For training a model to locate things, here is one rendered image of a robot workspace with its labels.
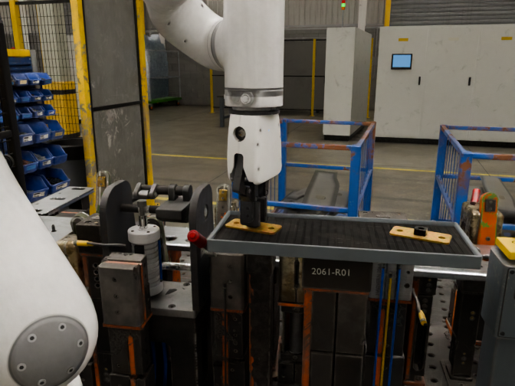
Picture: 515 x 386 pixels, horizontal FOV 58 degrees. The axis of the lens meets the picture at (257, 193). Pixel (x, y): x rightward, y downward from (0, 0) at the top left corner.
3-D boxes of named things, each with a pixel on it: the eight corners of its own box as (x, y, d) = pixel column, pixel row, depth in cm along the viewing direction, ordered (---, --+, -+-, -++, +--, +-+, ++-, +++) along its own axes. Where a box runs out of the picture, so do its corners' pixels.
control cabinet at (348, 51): (342, 124, 1096) (348, 13, 1029) (365, 125, 1078) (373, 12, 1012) (320, 139, 878) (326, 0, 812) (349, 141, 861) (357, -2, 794)
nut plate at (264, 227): (283, 227, 73) (283, 220, 72) (273, 235, 69) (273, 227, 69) (234, 220, 76) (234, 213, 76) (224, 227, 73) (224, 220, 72)
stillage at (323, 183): (279, 222, 425) (280, 117, 399) (369, 231, 401) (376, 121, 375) (232, 278, 315) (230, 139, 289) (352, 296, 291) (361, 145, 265)
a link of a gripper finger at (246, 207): (251, 188, 66) (251, 233, 68) (260, 183, 69) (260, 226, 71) (231, 186, 68) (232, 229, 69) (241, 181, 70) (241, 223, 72)
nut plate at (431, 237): (452, 237, 69) (453, 229, 68) (448, 245, 65) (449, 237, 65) (394, 227, 73) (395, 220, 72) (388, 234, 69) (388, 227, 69)
